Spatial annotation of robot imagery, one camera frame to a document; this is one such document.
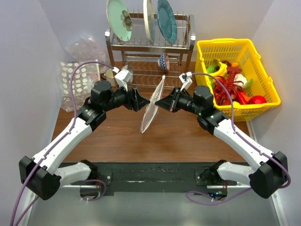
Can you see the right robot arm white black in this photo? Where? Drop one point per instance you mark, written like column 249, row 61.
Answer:
column 266, row 171

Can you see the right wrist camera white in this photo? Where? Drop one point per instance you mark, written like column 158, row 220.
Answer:
column 186, row 79

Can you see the patterned grey bowl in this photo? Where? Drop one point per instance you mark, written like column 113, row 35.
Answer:
column 131, row 70

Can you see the dark teal plate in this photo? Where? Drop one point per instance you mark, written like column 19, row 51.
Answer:
column 166, row 21

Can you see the blue patterned bowl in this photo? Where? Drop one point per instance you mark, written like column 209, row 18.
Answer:
column 163, row 62

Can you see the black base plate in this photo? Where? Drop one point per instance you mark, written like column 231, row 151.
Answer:
column 154, row 177

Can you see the mint green flower plate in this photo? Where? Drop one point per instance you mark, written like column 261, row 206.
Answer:
column 119, row 19

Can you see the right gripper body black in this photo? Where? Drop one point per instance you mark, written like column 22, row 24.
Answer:
column 177, row 100

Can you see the green toy vegetable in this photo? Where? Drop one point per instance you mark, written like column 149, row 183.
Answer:
column 248, row 84

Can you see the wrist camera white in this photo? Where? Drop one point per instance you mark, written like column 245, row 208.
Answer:
column 186, row 79
column 122, row 77

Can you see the red toy apple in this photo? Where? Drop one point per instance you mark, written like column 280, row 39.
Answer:
column 257, row 100

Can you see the metal dish rack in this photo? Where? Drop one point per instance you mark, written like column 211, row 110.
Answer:
column 144, row 56

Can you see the crumpled clear plastic bag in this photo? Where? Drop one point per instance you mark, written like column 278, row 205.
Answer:
column 85, row 48

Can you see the white toy cauliflower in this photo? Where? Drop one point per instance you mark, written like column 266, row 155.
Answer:
column 240, row 80

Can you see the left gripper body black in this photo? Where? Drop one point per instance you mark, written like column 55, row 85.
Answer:
column 131, row 103

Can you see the polka dot zip bag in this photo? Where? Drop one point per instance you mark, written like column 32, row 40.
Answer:
column 152, row 109

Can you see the polka dot bag stack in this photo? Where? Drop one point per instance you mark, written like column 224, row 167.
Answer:
column 76, row 84

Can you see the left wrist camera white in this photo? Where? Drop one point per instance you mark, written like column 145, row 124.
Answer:
column 122, row 77

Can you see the red toy lobster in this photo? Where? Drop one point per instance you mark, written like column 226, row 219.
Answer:
column 231, row 86

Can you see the yellow plastic basket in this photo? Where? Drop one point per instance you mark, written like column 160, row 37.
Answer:
column 239, row 53

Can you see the yellow toy banana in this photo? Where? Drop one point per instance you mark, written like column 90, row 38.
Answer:
column 221, row 68

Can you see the cream rimmed plate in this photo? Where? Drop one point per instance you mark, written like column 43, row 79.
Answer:
column 149, row 20

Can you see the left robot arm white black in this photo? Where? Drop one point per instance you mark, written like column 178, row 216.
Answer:
column 42, row 174

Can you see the cream enamel mug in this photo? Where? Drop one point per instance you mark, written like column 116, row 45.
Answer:
column 109, row 76

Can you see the green toy cucumber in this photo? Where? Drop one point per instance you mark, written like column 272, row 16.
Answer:
column 211, row 69

